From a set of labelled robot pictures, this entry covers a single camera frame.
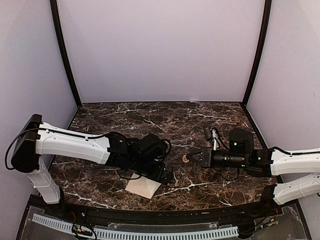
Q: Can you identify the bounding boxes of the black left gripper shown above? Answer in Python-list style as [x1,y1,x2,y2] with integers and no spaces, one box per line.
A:
[130,159,174,186]

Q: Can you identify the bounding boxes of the round brown seal sticker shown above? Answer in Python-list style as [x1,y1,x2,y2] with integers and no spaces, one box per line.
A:
[182,155,189,163]

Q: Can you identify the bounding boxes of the pink envelope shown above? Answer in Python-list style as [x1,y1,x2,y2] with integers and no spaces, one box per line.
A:
[125,173,161,199]

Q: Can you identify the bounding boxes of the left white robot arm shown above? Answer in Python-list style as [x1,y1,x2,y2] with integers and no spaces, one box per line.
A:
[4,114,173,218]

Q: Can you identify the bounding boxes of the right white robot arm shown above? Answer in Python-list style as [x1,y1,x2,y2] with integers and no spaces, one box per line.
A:
[185,127,320,217]

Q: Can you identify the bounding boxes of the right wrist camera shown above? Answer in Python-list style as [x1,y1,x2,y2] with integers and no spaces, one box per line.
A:
[202,125,225,150]

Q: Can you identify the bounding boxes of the black front table rail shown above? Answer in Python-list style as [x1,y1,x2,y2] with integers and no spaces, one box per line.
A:
[30,195,283,225]

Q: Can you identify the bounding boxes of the white slotted cable duct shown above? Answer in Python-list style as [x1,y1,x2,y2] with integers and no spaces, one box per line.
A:
[32,213,239,240]

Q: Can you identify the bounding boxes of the black right frame post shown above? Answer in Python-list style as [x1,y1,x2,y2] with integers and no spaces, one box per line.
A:
[241,0,272,109]

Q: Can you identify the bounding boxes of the black frame post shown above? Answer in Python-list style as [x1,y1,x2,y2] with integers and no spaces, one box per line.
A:
[49,0,82,108]
[241,0,272,109]

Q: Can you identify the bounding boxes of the black left frame post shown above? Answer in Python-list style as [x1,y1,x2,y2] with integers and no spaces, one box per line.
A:
[49,0,82,108]

